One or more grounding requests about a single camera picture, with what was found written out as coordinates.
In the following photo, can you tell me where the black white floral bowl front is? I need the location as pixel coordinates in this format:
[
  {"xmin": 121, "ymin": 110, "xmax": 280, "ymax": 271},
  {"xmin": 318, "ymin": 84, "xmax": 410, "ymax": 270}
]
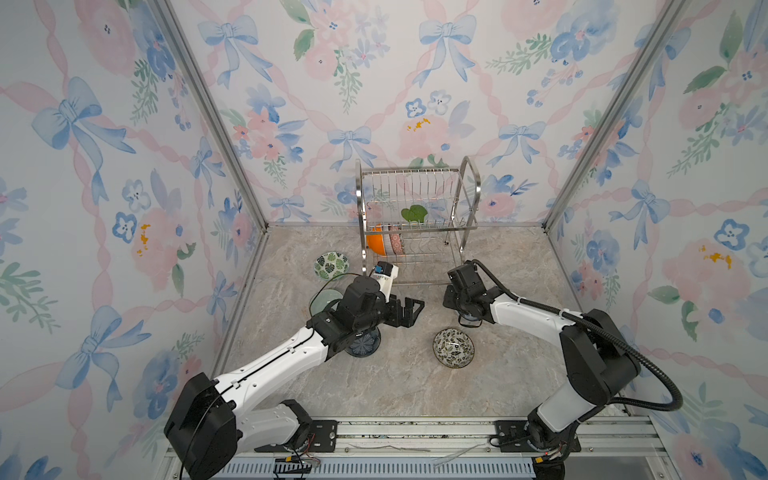
[{"xmin": 432, "ymin": 328, "xmax": 475, "ymax": 369}]

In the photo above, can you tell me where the black white floral bowl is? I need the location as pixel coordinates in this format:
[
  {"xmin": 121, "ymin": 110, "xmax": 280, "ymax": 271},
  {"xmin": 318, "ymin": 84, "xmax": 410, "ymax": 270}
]
[
  {"xmin": 391, "ymin": 233, "xmax": 406, "ymax": 256},
  {"xmin": 432, "ymin": 328, "xmax": 475, "ymax": 369}
]

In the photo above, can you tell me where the white bowl orange outside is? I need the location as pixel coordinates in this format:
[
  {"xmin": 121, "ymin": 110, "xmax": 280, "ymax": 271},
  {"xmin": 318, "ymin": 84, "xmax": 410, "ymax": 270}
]
[{"xmin": 366, "ymin": 225, "xmax": 387, "ymax": 256}]

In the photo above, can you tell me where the stainless steel dish rack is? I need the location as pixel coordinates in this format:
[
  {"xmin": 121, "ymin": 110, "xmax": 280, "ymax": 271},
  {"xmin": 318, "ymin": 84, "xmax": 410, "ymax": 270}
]
[{"xmin": 355, "ymin": 156, "xmax": 482, "ymax": 286}]

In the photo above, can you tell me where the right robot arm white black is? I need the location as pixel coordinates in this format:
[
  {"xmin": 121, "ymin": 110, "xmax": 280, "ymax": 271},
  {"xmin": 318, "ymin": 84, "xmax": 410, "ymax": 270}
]
[{"xmin": 443, "ymin": 261, "xmax": 641, "ymax": 452}]

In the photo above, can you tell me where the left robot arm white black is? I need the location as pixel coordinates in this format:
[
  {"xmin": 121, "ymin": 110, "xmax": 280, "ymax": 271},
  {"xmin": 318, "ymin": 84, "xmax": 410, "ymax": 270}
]
[{"xmin": 164, "ymin": 275, "xmax": 425, "ymax": 479}]

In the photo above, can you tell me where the green leaf-shaped dish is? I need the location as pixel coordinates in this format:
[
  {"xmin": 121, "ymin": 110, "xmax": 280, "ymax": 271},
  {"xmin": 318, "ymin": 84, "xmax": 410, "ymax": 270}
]
[{"xmin": 401, "ymin": 204, "xmax": 428, "ymax": 224}]

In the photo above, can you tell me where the dark blue flower bowl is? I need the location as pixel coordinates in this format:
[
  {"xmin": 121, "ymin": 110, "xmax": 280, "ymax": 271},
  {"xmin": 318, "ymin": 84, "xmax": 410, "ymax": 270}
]
[{"xmin": 345, "ymin": 330, "xmax": 381, "ymax": 358}]

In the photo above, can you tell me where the pale green plate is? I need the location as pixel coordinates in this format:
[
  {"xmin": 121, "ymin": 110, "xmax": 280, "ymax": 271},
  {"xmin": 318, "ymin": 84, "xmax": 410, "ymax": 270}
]
[{"xmin": 309, "ymin": 289, "xmax": 343, "ymax": 316}]

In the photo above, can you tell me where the green leaf pattern bowl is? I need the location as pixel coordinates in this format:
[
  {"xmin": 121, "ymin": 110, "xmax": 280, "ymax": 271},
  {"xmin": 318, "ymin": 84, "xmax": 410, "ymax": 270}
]
[{"xmin": 313, "ymin": 251, "xmax": 349, "ymax": 281}]

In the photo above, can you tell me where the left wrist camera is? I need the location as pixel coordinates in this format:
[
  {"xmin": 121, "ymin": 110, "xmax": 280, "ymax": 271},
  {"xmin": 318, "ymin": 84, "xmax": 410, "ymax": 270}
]
[{"xmin": 371, "ymin": 261, "xmax": 399, "ymax": 301}]

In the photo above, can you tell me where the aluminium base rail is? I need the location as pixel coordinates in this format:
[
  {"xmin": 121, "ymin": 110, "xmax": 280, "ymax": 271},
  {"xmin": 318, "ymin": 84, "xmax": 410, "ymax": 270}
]
[{"xmin": 214, "ymin": 416, "xmax": 682, "ymax": 479}]

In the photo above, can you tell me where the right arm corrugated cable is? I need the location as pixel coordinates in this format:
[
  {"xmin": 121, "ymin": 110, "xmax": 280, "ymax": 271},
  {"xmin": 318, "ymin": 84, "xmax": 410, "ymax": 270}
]
[{"xmin": 470, "ymin": 259, "xmax": 685, "ymax": 413}]

